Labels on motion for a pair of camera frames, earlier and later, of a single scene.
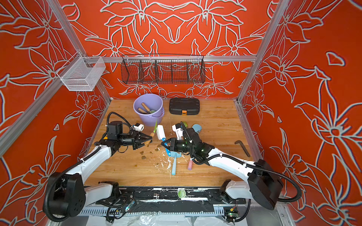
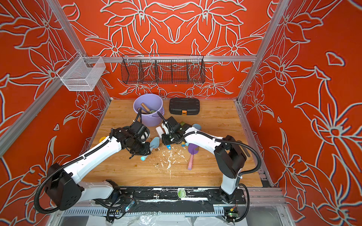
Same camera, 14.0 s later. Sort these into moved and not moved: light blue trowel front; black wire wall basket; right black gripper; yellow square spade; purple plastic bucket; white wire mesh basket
Moved: light blue trowel front; right black gripper
Not moved: black wire wall basket; yellow square spade; purple plastic bucket; white wire mesh basket
